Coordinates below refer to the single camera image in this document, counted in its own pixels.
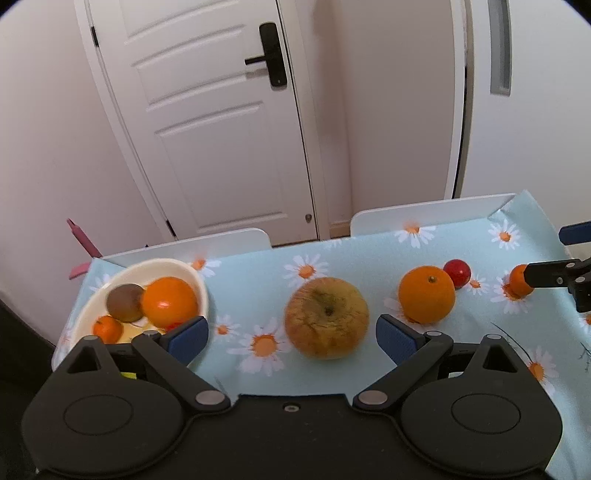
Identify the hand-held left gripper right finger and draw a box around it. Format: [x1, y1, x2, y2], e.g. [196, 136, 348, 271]
[352, 314, 532, 414]

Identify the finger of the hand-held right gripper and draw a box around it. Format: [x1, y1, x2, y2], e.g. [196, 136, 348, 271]
[558, 223, 591, 246]
[524, 259, 591, 313]

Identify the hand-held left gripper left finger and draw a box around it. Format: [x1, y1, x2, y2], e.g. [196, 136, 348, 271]
[55, 315, 232, 414]

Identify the small tangerine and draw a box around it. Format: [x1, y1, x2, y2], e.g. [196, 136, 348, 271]
[509, 264, 534, 297]
[92, 316, 124, 344]

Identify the large orange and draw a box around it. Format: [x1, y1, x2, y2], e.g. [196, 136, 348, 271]
[140, 276, 198, 326]

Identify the yellow cartoon plate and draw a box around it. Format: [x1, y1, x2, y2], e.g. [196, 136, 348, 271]
[71, 258, 210, 371]

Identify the wrinkled yellow-red apple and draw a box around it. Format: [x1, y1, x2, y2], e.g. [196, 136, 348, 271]
[284, 277, 370, 360]

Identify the brown kiwi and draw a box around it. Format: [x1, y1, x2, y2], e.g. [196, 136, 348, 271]
[107, 284, 146, 322]

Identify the medium orange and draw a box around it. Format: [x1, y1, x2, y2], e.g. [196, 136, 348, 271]
[398, 266, 456, 324]

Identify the blue daisy tablecloth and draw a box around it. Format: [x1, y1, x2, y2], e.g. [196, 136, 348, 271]
[52, 189, 591, 479]

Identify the white cabinet door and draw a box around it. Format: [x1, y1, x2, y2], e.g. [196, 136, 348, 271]
[451, 0, 591, 200]

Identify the dark cloth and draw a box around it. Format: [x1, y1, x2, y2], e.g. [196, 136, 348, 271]
[0, 300, 61, 464]

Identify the white panel door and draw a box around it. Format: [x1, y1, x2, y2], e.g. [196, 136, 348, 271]
[84, 0, 320, 241]

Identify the grey recessed cabinet handle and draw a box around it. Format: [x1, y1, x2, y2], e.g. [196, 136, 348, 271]
[487, 0, 513, 97]

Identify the black door lock handle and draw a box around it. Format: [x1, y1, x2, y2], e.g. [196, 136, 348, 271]
[245, 22, 288, 88]

